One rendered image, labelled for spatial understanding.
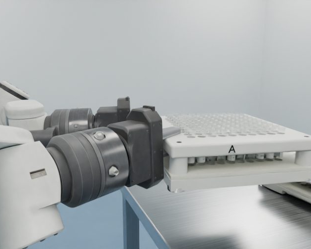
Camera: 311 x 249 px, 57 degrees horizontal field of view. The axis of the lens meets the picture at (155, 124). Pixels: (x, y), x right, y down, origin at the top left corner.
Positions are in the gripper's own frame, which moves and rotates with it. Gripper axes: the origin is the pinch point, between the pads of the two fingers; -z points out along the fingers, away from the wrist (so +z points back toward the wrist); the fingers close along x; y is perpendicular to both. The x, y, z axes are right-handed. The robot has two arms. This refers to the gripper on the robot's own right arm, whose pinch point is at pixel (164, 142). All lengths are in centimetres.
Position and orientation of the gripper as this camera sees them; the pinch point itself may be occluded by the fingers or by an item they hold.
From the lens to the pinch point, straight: 46.5
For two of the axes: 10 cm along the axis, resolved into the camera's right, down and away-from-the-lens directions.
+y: 7.0, 1.2, -7.0
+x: 0.3, 9.8, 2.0
